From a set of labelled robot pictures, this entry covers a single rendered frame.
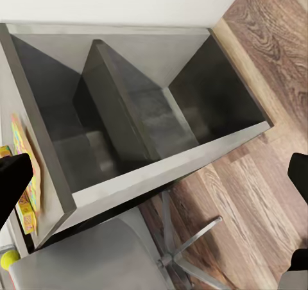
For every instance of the swivel chair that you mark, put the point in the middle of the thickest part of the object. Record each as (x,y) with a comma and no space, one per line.
(109,256)

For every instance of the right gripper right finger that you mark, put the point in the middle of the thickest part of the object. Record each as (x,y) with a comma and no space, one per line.
(298,173)

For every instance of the board game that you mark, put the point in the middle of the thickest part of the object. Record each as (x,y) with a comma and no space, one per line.
(23,206)

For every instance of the desk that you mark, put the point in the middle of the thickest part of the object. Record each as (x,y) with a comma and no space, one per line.
(114,115)

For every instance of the jigsaw puzzle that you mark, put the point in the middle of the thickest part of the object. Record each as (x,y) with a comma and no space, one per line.
(23,146)

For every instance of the tennis ball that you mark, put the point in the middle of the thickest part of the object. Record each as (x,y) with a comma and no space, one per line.
(9,258)

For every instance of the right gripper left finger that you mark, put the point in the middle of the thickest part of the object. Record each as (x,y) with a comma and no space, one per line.
(16,173)

